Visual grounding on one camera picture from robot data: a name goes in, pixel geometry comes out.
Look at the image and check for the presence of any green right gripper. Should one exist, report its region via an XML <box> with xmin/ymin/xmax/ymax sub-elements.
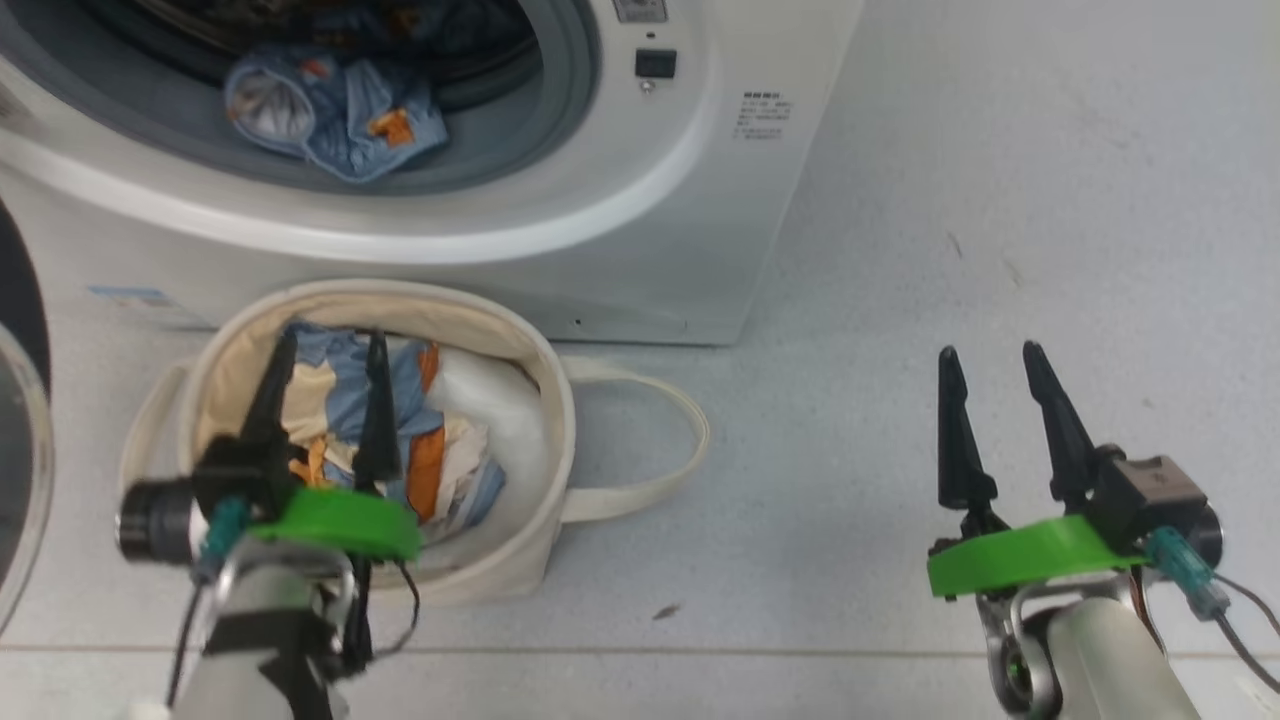
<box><xmin>926</xmin><ymin>340</ymin><xmax>1146</xmax><ymax>601</ymax></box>

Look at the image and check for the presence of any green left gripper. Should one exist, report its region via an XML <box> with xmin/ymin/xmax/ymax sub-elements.
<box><xmin>240</xmin><ymin>330</ymin><xmax>423</xmax><ymax>561</ymax></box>

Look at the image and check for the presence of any cream blue orange garment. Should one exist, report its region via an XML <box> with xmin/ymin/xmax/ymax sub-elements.
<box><xmin>280</xmin><ymin>320</ymin><xmax>506</xmax><ymax>531</ymax></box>

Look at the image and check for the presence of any round black glass washer door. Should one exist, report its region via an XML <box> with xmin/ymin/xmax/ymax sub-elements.
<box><xmin>0</xmin><ymin>200</ymin><xmax>56</xmax><ymax>641</ymax></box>

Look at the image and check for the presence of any blue garment with orange prints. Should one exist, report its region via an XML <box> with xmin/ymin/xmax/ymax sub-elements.
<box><xmin>223</xmin><ymin>45</ymin><xmax>449</xmax><ymax>184</ymax></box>

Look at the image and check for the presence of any white cloth basket filling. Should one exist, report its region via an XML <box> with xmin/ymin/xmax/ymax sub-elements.
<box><xmin>430</xmin><ymin>345</ymin><xmax>549</xmax><ymax>521</ymax></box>

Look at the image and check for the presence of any cream canvas laundry basket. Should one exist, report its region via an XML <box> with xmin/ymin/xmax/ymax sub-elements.
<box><xmin>118</xmin><ymin>278</ymin><xmax>711</xmax><ymax>606</ymax></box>

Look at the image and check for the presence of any white front-load washing machine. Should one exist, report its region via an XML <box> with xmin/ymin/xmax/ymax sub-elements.
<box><xmin>0</xmin><ymin>0</ymin><xmax>866</xmax><ymax>346</ymax></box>

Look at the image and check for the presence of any blue energy label sticker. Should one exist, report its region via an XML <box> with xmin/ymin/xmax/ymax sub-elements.
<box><xmin>88</xmin><ymin>285</ymin><xmax>176</xmax><ymax>306</ymax></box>

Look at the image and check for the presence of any small printed text label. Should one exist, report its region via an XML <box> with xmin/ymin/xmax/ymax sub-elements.
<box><xmin>733</xmin><ymin>92</ymin><xmax>796</xmax><ymax>141</ymax></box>

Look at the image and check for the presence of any teal left camera connector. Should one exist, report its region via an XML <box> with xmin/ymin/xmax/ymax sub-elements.
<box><xmin>195</xmin><ymin>497</ymin><xmax>251</xmax><ymax>581</ymax></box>

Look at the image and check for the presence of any teal camera connector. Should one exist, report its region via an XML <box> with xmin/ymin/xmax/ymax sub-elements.
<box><xmin>195</xmin><ymin>497</ymin><xmax>251</xmax><ymax>581</ymax></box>
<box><xmin>1143</xmin><ymin>527</ymin><xmax>1231</xmax><ymax>621</ymax></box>

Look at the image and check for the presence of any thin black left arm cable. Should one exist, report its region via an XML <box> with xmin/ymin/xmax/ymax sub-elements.
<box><xmin>355</xmin><ymin>555</ymin><xmax>421</xmax><ymax>661</ymax></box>

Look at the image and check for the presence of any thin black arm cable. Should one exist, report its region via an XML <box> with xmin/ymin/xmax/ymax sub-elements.
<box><xmin>355</xmin><ymin>555</ymin><xmax>421</xmax><ymax>661</ymax></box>
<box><xmin>1210</xmin><ymin>575</ymin><xmax>1280</xmax><ymax>696</ymax></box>

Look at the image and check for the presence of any teal right camera connector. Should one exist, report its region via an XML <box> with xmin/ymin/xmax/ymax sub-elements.
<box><xmin>1143</xmin><ymin>527</ymin><xmax>1231</xmax><ymax>621</ymax></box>

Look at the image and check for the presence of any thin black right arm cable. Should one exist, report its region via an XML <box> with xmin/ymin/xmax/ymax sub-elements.
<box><xmin>1210</xmin><ymin>575</ymin><xmax>1280</xmax><ymax>696</ymax></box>

